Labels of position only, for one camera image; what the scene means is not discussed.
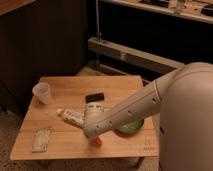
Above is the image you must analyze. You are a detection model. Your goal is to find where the clear plastic cup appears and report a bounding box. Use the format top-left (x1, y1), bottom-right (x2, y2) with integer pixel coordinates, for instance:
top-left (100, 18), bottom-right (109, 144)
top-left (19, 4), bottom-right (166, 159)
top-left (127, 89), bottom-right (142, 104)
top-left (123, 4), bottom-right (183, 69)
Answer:
top-left (32, 82), bottom-right (52, 105)

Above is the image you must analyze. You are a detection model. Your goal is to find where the green plate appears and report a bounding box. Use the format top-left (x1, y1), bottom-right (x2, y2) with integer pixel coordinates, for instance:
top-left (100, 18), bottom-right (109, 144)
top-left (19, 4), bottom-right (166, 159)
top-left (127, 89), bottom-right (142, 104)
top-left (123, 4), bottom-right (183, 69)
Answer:
top-left (117, 120), bottom-right (144, 134)

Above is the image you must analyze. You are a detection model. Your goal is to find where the metal shelf rail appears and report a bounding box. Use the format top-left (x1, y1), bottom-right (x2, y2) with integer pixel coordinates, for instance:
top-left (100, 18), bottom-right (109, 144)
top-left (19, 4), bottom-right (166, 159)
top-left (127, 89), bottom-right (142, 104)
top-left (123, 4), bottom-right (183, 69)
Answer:
top-left (88, 37), bottom-right (184, 74)

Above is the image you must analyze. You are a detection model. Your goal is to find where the white tube with label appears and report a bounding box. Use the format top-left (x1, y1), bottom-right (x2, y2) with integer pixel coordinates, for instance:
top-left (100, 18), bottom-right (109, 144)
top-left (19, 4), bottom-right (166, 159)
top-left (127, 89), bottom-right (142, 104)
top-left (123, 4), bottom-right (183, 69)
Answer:
top-left (57, 109), bottom-right (84, 128)

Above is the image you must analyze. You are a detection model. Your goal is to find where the upper shelf with items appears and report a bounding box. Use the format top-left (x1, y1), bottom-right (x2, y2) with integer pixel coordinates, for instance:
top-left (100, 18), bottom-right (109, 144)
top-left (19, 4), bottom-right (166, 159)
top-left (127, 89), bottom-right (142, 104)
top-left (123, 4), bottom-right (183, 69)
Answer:
top-left (102, 0), bottom-right (213, 24)

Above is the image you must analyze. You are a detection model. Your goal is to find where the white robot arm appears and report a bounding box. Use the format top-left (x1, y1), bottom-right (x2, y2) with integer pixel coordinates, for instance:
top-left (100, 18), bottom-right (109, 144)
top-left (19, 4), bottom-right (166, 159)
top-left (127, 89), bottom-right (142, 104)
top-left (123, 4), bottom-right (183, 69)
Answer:
top-left (83, 62), bottom-right (213, 171)

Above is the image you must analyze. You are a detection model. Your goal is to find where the wooden table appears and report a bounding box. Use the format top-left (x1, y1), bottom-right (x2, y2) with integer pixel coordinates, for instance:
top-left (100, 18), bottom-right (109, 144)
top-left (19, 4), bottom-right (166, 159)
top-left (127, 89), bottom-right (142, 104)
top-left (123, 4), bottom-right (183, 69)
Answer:
top-left (10, 76), bottom-right (159, 160)

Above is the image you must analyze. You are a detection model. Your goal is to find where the small black box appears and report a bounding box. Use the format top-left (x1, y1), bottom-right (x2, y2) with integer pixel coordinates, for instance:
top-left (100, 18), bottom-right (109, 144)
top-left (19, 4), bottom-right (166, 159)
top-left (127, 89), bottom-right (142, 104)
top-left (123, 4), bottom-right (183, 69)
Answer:
top-left (85, 93), bottom-right (105, 103)

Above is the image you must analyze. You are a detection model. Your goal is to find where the orange red pepper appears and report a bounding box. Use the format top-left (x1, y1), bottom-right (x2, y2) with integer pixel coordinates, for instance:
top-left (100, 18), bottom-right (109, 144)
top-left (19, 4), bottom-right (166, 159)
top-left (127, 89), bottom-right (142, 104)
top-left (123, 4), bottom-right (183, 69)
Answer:
top-left (90, 137), bottom-right (102, 146)

